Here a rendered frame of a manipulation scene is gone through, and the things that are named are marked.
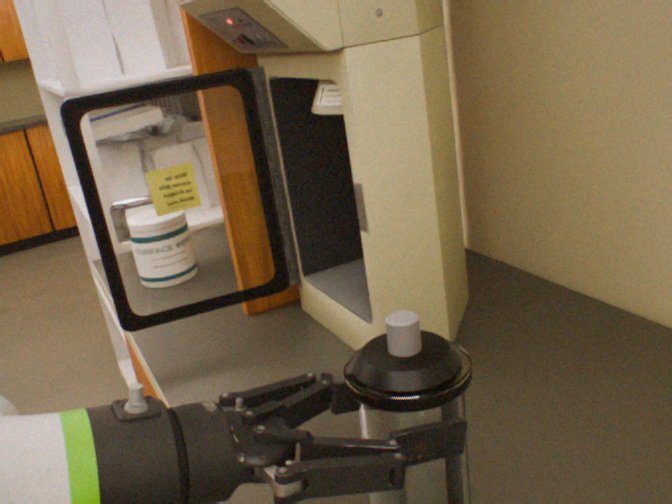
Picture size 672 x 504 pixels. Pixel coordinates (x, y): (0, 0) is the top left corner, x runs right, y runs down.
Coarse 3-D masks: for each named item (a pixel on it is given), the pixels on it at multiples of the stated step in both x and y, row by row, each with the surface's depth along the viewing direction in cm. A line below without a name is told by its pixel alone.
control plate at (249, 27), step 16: (208, 16) 99; (224, 16) 94; (240, 16) 90; (224, 32) 103; (240, 32) 98; (256, 32) 93; (240, 48) 107; (256, 48) 101; (272, 48) 96; (288, 48) 91
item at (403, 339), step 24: (408, 312) 57; (384, 336) 60; (408, 336) 55; (432, 336) 59; (360, 360) 57; (384, 360) 56; (408, 360) 55; (432, 360) 55; (456, 360) 56; (384, 384) 54; (408, 384) 54; (432, 384) 54
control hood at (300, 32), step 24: (192, 0) 97; (216, 0) 89; (240, 0) 83; (264, 0) 78; (288, 0) 79; (312, 0) 81; (264, 24) 87; (288, 24) 82; (312, 24) 82; (336, 24) 83; (312, 48) 85; (336, 48) 84
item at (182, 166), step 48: (192, 96) 109; (240, 96) 112; (96, 144) 106; (144, 144) 109; (192, 144) 111; (240, 144) 114; (144, 192) 111; (192, 192) 113; (240, 192) 116; (144, 240) 113; (192, 240) 116; (240, 240) 119; (144, 288) 115; (192, 288) 118; (240, 288) 121
